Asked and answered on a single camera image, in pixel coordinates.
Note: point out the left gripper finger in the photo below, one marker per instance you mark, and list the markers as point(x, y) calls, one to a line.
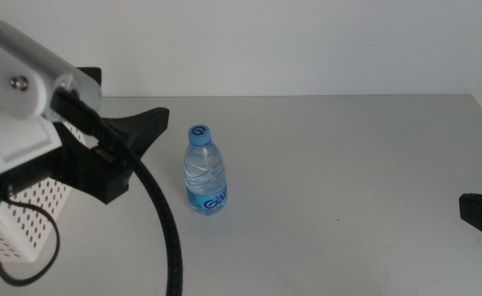
point(142, 127)
point(93, 76)

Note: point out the clear water bottle blue cap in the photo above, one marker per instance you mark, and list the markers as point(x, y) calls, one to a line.
point(206, 177)

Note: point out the white perforated plastic basket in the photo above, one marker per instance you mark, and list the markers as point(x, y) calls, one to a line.
point(19, 230)

